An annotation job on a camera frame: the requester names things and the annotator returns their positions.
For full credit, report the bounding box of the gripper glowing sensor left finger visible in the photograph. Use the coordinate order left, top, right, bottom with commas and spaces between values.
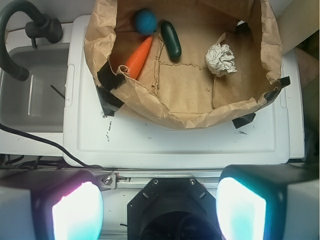
0, 169, 104, 240

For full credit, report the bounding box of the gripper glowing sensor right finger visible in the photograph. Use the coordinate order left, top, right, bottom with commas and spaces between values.
216, 164, 320, 240

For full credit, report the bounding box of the white paper ball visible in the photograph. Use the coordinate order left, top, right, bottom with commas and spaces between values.
205, 43, 237, 77

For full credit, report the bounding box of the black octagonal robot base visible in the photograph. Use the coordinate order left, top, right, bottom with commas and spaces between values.
127, 177, 223, 240

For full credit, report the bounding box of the white plastic bin lid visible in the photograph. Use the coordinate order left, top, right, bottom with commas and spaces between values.
63, 15, 305, 170

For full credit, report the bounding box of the black tape bottom right strip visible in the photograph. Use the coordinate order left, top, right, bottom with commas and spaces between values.
232, 113, 256, 129

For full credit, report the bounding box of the black tape strip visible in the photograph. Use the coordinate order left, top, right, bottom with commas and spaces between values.
263, 76, 291, 107
96, 61, 126, 117
232, 113, 256, 129

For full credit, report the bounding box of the grey sink basin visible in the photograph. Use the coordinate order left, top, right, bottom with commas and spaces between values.
0, 43, 69, 133

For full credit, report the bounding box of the black tape left strip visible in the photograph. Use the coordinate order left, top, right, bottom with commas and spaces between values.
96, 61, 126, 117

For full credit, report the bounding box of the brown paper bag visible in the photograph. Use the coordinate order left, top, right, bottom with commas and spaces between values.
84, 0, 282, 130

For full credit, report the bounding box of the orange toy carrot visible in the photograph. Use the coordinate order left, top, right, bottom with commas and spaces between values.
124, 35, 153, 79

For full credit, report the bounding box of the black curved faucet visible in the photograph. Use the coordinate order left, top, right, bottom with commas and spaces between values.
0, 0, 63, 82

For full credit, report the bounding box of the dark green toy cucumber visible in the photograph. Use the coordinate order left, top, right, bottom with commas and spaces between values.
160, 21, 182, 61

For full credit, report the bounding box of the blue ball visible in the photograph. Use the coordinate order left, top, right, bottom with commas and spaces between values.
134, 9, 158, 36

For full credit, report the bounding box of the aluminium extrusion rail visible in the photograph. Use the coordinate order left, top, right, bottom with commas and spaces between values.
92, 169, 223, 191

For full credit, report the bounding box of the black cable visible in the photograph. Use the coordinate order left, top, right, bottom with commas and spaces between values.
0, 122, 111, 172

